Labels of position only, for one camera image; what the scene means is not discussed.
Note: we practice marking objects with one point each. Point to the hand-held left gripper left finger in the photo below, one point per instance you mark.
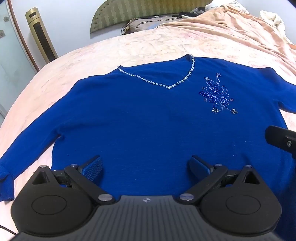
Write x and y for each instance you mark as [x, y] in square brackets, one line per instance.
[92, 169]

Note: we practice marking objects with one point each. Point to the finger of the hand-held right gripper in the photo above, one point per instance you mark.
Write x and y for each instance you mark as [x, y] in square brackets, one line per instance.
[277, 136]

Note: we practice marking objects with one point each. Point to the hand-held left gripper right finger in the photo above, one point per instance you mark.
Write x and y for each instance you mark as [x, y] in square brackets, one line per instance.
[198, 167]

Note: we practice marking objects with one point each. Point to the blue beaded sweater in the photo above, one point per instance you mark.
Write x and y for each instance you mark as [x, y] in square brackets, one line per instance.
[148, 120]

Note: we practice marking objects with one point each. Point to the dark clothes pile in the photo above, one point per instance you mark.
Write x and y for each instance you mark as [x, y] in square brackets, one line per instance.
[196, 10]

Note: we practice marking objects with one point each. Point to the pink floral bed sheet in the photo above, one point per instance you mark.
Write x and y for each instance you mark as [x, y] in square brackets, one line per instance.
[81, 60]

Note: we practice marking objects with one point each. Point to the orange blanket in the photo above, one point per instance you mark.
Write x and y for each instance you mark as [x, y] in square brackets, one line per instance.
[231, 30]

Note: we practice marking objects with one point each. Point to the white crumpled quilt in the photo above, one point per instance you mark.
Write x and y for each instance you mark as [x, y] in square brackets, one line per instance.
[272, 18]

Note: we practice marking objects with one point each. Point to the gold tower fan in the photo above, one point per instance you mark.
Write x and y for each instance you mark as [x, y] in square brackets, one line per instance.
[40, 34]

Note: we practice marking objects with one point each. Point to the white printed pillow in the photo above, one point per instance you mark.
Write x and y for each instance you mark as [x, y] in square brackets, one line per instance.
[215, 4]

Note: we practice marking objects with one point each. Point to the frosted glass sliding door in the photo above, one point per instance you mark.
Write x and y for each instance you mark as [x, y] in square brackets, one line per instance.
[11, 46]

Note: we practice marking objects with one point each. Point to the brown pillow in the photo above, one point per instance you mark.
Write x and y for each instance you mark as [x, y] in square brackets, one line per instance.
[143, 24]

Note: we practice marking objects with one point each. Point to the green padded headboard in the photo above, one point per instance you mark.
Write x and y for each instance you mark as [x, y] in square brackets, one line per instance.
[138, 9]

